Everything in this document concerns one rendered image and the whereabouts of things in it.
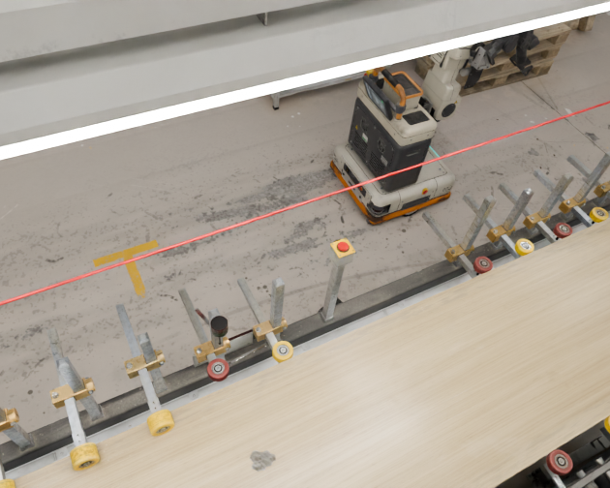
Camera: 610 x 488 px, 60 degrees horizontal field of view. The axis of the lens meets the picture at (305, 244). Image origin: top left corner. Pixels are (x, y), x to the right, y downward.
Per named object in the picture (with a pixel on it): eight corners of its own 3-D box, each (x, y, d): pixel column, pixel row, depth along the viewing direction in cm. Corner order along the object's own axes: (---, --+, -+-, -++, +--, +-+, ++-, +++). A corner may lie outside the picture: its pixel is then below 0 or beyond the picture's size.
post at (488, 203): (451, 261, 260) (485, 196, 222) (457, 259, 262) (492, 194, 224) (455, 266, 259) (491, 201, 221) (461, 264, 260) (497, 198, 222)
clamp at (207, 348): (194, 352, 206) (193, 347, 202) (226, 339, 211) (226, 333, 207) (198, 364, 203) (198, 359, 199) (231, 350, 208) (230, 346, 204)
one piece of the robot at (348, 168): (368, 205, 347) (370, 197, 341) (338, 164, 369) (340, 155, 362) (371, 203, 348) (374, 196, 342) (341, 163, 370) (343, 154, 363)
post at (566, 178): (522, 236, 282) (564, 173, 244) (527, 234, 283) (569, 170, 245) (526, 241, 280) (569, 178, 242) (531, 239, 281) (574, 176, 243)
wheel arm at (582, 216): (531, 175, 290) (534, 169, 286) (535, 173, 291) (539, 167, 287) (589, 231, 267) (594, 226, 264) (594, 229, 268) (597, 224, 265)
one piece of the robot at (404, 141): (381, 207, 349) (411, 106, 283) (342, 155, 377) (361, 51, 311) (422, 194, 360) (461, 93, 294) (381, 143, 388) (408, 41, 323)
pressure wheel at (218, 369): (205, 375, 203) (203, 362, 194) (225, 367, 206) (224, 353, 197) (213, 393, 199) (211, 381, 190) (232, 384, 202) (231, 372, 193)
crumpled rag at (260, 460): (249, 472, 174) (249, 470, 172) (249, 450, 178) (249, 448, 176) (276, 471, 174) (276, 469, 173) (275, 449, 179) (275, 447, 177)
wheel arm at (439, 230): (420, 217, 265) (422, 212, 262) (426, 215, 266) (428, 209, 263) (473, 283, 243) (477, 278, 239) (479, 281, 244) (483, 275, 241)
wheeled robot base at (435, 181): (371, 228, 355) (378, 204, 335) (327, 167, 388) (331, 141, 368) (450, 200, 377) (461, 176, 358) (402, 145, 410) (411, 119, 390)
